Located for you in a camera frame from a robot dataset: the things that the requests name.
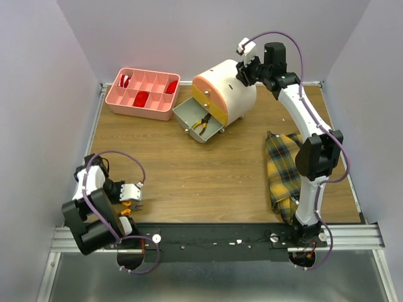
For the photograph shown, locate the pink compartment tray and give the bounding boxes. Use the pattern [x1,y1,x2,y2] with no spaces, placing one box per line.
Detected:
[105,67,181,121]

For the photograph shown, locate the orange handle pliers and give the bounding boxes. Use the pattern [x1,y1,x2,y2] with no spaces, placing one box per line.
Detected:
[119,201,143,216]

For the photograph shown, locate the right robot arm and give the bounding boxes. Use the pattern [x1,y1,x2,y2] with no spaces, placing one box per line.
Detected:
[236,38,344,247]

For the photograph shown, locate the white round drawer cabinet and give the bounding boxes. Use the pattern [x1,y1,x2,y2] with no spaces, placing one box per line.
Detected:
[173,59,257,143]

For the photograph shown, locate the aluminium frame rail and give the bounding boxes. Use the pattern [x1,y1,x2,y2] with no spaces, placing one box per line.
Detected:
[50,224,385,254]

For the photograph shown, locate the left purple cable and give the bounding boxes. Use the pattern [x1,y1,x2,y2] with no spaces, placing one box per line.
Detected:
[82,150,161,275]

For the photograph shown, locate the yellow plaid cloth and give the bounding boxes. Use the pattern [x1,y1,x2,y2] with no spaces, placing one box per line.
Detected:
[265,131,302,225]

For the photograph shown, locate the red item right compartment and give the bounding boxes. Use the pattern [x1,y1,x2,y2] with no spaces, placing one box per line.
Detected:
[166,80,178,94]

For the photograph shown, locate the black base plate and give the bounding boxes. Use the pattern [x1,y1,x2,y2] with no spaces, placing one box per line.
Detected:
[116,223,327,268]

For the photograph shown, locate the red item compartment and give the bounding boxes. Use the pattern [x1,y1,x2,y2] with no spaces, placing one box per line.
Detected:
[166,80,178,94]
[133,91,149,108]

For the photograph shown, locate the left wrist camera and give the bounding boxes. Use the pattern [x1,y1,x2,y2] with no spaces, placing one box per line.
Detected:
[120,182,144,202]

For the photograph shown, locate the red item middle compartment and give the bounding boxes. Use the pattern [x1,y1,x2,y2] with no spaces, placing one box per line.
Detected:
[133,91,149,108]

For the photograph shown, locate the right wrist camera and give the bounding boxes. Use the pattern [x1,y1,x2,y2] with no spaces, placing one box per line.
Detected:
[236,38,257,66]

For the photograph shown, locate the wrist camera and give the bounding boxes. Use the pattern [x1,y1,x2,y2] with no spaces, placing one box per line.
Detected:
[236,38,257,66]
[120,182,144,202]

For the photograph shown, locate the red white item in tray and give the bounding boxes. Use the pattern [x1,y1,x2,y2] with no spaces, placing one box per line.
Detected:
[118,74,131,88]

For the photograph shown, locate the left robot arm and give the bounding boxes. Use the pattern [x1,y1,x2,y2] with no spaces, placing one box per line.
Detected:
[62,154,145,255]

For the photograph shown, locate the yellow needle nose pliers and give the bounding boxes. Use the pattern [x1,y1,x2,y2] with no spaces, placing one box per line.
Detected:
[191,113,211,136]

